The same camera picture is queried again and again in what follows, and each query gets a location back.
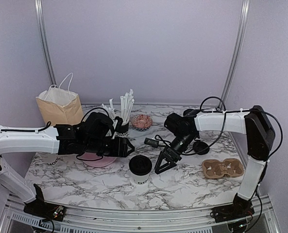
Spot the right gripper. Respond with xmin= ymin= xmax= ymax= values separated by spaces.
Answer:
xmin=155 ymin=132 xmax=197 ymax=174

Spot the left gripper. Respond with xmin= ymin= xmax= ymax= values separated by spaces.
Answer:
xmin=85 ymin=137 xmax=136 ymax=158

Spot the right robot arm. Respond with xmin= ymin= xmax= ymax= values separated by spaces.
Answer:
xmin=154 ymin=105 xmax=276 ymax=217

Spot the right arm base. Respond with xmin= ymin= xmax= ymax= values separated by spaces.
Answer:
xmin=210 ymin=194 xmax=254 ymax=223

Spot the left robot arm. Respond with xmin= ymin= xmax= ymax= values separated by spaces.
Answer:
xmin=0 ymin=112 xmax=135 ymax=216

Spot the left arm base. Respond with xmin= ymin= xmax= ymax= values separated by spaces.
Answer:
xmin=24 ymin=184 xmax=66 ymax=222

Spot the black cup holding straws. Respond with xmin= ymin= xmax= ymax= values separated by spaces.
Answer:
xmin=115 ymin=121 xmax=129 ymax=137

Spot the red patterned bowl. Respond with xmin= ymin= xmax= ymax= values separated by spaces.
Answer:
xmin=131 ymin=114 xmax=153 ymax=132

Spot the pink plate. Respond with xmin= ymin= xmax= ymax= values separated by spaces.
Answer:
xmin=81 ymin=153 xmax=116 ymax=168

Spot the cardboard cup carrier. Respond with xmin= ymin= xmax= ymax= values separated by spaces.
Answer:
xmin=202 ymin=158 xmax=244 ymax=179

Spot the stack of white paper cups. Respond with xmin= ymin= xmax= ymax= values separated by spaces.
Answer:
xmin=46 ymin=156 xmax=61 ymax=167

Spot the brown paper bag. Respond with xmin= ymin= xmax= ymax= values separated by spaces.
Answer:
xmin=35 ymin=72 xmax=84 ymax=127

